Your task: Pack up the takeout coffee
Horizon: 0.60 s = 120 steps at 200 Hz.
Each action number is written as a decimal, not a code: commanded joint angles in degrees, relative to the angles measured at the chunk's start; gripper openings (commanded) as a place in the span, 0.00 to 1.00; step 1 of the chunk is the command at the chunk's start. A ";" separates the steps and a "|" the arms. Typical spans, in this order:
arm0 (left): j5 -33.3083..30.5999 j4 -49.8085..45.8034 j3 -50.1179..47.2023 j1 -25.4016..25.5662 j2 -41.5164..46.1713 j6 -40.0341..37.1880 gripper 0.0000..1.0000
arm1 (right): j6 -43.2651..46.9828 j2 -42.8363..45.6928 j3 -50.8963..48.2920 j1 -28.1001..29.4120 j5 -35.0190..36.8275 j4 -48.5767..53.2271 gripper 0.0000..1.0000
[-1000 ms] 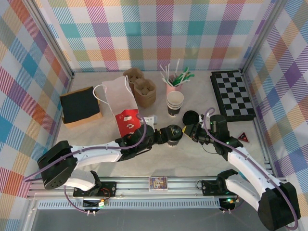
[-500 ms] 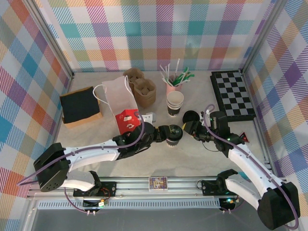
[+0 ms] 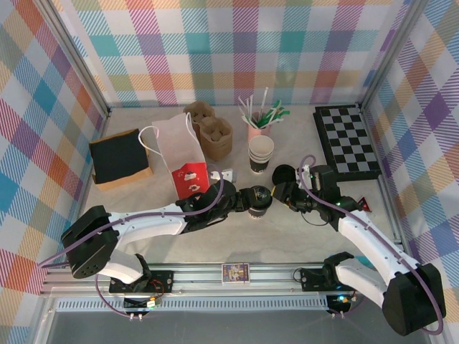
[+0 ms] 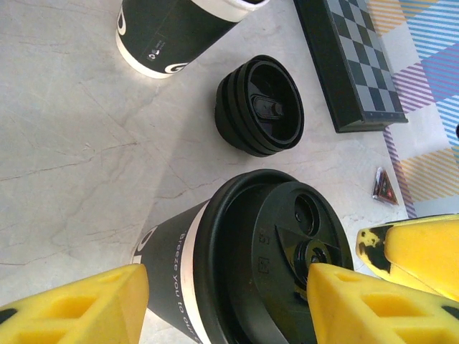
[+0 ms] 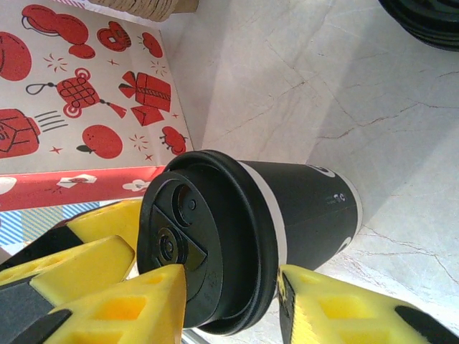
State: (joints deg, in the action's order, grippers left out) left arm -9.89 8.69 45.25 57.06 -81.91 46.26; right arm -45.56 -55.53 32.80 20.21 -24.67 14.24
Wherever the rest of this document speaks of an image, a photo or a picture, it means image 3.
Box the red white paper bag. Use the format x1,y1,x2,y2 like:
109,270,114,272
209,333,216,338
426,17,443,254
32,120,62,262
138,113,210,201

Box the playing card box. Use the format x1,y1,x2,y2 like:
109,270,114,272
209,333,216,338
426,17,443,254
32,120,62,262
221,262,250,285

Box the stack of paper cups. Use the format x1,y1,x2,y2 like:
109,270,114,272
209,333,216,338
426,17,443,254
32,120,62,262
248,135,275,158

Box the wide aluminium frame rail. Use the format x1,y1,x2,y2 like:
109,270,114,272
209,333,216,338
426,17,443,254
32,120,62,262
39,262,437,297

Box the black plastic cup lid stack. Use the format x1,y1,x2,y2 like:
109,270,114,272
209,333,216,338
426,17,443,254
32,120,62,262
271,163,299,187

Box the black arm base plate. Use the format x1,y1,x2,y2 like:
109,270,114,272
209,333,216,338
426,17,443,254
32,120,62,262
108,269,175,294
299,267,366,292

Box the small controller board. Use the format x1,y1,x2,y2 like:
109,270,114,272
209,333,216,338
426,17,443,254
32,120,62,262
326,293,353,313
123,295,161,310

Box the pink straw holder cup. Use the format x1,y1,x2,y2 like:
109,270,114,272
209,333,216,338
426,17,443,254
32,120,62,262
245,111,273,139

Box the grey slotted cable duct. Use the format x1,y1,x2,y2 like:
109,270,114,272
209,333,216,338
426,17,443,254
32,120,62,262
53,299,333,312

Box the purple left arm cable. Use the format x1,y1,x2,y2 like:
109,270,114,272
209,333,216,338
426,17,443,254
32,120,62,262
37,177,226,318

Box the black grey chessboard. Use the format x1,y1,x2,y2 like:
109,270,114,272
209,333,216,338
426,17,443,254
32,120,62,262
313,104,383,182

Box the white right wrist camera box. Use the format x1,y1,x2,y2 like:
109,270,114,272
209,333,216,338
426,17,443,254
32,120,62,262
295,163,313,182

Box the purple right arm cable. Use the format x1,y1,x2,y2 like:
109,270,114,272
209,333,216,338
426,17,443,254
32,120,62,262
299,154,448,336

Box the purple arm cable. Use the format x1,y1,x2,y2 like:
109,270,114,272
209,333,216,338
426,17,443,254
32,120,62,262
37,177,226,318
299,154,448,336

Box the aluminium frame post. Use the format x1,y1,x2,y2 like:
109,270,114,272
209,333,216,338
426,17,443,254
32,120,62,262
357,0,430,114
35,0,113,119

